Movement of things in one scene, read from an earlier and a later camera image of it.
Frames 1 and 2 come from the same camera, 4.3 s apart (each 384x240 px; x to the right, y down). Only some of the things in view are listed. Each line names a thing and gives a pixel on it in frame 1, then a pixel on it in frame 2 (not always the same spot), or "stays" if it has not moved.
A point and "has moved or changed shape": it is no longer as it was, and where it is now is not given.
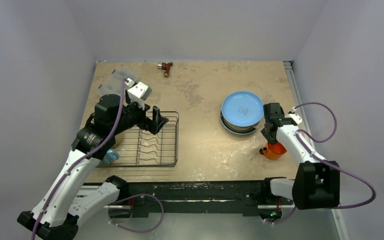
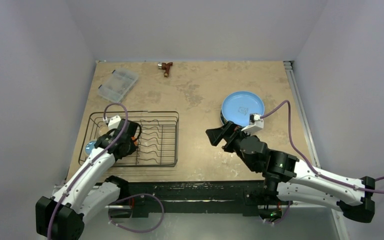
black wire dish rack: x=139 y=148 stays
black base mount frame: x=145 y=199 stays
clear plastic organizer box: x=113 y=84 stays
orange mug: x=273 y=152 has moved or changed shape
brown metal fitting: x=164 y=66 stays
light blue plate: x=242 y=108 stays
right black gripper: x=266 y=133 -> x=229 y=134
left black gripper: x=153 y=125 -> x=132 y=148
